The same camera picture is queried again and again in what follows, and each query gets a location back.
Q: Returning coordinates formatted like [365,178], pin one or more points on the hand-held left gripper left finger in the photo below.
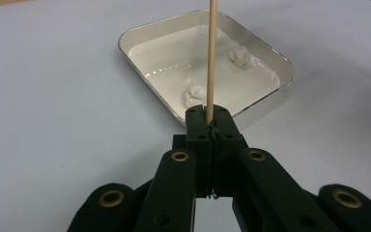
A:
[199,151]

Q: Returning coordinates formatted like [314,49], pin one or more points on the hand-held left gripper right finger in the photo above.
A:
[227,141]

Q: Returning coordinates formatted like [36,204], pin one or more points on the white marshmallow lump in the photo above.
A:
[194,95]
[240,56]

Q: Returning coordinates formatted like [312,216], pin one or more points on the wooden skewer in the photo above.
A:
[212,64]

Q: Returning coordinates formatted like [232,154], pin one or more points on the white rectangular tray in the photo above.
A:
[174,58]

